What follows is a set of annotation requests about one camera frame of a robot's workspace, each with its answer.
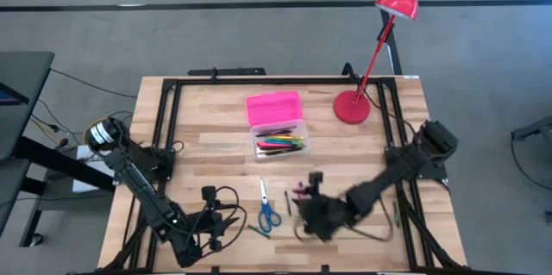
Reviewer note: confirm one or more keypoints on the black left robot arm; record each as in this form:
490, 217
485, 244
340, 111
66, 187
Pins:
138, 184

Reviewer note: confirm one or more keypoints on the yellow pen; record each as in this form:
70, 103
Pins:
289, 138

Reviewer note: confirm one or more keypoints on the black pen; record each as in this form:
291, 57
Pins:
282, 151
276, 132

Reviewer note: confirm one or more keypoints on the black bar device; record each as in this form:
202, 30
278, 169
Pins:
226, 71

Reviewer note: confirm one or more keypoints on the dark green pen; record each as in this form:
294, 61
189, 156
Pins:
395, 214

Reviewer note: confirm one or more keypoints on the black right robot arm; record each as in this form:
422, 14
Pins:
388, 180

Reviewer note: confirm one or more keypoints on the red desk lamp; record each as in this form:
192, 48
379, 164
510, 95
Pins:
351, 109

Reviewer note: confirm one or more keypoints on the black aluminium table frame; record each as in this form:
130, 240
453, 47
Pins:
276, 81

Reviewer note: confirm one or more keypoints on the clear pencil box pink lid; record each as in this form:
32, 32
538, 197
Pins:
274, 109

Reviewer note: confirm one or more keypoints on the grey side desk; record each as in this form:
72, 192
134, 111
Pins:
21, 94

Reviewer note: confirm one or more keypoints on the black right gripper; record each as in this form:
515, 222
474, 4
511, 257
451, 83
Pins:
323, 216

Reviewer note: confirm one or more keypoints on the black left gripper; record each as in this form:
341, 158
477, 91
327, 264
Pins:
211, 223

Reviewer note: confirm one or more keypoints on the small dark green crayon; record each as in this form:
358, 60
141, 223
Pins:
287, 204

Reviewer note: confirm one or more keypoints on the white printed paper sheet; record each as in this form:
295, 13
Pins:
86, 176

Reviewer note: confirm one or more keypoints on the grey stand leg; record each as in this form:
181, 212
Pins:
532, 130

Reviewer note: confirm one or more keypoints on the small white label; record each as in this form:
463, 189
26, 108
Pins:
411, 76

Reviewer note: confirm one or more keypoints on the teal blue marker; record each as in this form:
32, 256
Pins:
282, 141

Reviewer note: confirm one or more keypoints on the pink pen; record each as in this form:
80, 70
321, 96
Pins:
267, 145

